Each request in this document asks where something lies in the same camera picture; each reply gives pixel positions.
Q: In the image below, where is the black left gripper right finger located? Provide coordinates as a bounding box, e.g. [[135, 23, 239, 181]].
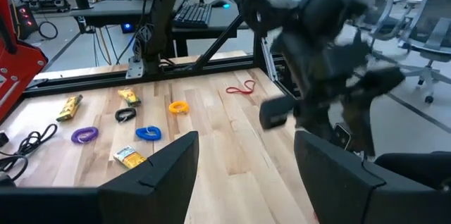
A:
[[294, 130, 436, 224]]

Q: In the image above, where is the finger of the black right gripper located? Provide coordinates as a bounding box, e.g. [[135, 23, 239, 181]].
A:
[[297, 100, 335, 140], [343, 92, 376, 156]]

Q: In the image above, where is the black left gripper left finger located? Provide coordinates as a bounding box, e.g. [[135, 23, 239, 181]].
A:
[[97, 130, 200, 224]]

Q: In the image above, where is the yellow crayon box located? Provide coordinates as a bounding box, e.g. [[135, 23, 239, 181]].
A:
[[117, 87, 142, 108], [112, 144, 148, 170], [56, 94, 85, 123]]

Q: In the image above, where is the blue coil wristband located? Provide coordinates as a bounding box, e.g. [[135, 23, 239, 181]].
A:
[[135, 125, 163, 142]]

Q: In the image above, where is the red rubber band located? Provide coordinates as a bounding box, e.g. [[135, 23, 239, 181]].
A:
[[225, 79, 257, 96]]

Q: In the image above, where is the grey office chair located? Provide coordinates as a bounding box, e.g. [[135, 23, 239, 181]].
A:
[[397, 0, 451, 104], [366, 0, 416, 42]]

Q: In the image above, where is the red desk lamp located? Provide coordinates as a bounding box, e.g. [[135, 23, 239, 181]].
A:
[[0, 0, 49, 123]]

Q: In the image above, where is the black rounded seat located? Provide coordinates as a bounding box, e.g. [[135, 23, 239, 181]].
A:
[[373, 151, 451, 192]]

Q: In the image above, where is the orange coil wristband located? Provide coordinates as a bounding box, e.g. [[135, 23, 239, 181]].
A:
[[168, 100, 191, 115]]

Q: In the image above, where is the black coil wristband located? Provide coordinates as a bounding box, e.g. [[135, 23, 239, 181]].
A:
[[114, 107, 137, 124]]

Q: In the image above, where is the purple coil wristband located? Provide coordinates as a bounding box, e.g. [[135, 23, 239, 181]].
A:
[[70, 126, 100, 144]]

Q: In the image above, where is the black keyboard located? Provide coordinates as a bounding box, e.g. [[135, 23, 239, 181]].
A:
[[171, 1, 214, 30]]

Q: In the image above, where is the black computer tower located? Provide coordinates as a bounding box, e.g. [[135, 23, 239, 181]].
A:
[[11, 2, 39, 41]]

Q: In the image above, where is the silver metal bracket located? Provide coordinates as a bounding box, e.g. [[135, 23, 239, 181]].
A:
[[125, 56, 146, 80]]

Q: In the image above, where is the black aluminium frame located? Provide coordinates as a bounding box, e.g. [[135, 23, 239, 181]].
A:
[[23, 12, 353, 147]]

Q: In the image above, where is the black lamp power cord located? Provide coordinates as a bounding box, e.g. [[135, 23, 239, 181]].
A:
[[0, 123, 59, 187]]

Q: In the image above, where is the coiled black floor cable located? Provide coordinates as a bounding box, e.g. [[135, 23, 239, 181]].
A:
[[37, 20, 59, 41]]

